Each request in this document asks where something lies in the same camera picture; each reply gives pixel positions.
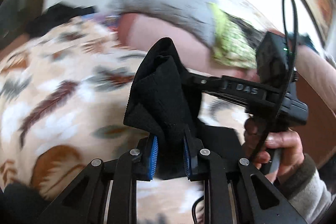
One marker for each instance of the green patterned folded quilt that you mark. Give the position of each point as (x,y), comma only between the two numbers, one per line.
(231,40)

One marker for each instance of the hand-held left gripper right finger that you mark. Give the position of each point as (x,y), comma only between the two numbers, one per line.
(187,158)

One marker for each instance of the pink bed sheet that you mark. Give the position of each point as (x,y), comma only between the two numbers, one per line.
(162,29)

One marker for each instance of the red-brown sofa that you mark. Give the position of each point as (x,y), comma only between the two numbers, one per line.
(317,98)

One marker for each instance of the dark cloth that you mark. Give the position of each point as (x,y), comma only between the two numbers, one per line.
(60,16)

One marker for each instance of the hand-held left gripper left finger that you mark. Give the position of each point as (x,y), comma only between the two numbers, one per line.
(151,158)

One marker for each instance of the leaf print fleece blanket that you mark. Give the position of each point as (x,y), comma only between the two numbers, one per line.
(57,87)

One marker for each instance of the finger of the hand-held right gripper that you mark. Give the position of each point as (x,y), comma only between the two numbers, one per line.
(203,81)

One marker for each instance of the person's right forearm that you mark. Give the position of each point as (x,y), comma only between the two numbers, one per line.
(307,187)

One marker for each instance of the person's right hand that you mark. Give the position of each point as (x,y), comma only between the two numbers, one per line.
(286,145)

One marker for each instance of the black pants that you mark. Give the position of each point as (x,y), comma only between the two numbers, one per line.
(162,98)

